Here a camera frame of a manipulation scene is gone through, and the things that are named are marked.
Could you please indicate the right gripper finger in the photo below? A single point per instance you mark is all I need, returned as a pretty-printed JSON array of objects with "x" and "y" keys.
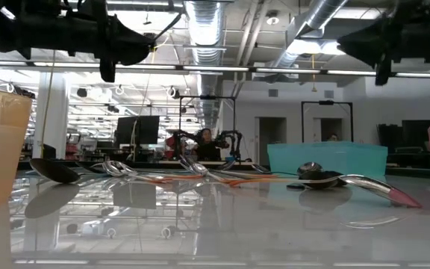
[
  {"x": 371, "y": 56},
  {"x": 368, "y": 35}
]

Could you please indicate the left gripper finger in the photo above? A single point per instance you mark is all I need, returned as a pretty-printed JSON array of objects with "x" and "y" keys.
[
  {"x": 133, "y": 54},
  {"x": 131, "y": 35}
]

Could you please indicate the background black robot arm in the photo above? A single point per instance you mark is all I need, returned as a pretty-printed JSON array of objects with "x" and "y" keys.
[
  {"x": 183, "y": 136},
  {"x": 233, "y": 136}
]

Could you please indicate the black monitor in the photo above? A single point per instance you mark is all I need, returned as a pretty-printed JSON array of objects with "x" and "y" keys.
[{"x": 140, "y": 130}]

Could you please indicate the white pillar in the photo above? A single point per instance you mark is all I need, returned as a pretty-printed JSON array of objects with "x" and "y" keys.
[{"x": 60, "y": 112}]

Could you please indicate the long ceiling light strip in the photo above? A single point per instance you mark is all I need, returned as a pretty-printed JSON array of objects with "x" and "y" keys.
[{"x": 215, "y": 68}]

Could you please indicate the person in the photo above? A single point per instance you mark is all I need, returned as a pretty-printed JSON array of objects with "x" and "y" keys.
[
  {"x": 207, "y": 149},
  {"x": 333, "y": 137}
]

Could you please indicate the dark cabinets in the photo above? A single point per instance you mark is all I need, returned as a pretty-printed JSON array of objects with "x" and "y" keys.
[{"x": 416, "y": 134}]

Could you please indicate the red chair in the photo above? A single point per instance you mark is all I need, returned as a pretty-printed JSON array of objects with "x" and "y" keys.
[{"x": 170, "y": 142}]

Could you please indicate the teal plastic tray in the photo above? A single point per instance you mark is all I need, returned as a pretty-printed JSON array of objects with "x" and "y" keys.
[{"x": 330, "y": 157}]

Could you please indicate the pile of spoons on table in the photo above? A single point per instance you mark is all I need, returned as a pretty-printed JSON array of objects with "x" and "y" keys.
[{"x": 155, "y": 163}]

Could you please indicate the black frame stand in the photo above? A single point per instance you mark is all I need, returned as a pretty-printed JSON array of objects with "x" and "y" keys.
[
  {"x": 207, "y": 97},
  {"x": 327, "y": 102}
]

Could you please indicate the ribbed silver ventilation duct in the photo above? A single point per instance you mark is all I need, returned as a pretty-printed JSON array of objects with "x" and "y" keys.
[{"x": 205, "y": 30}]

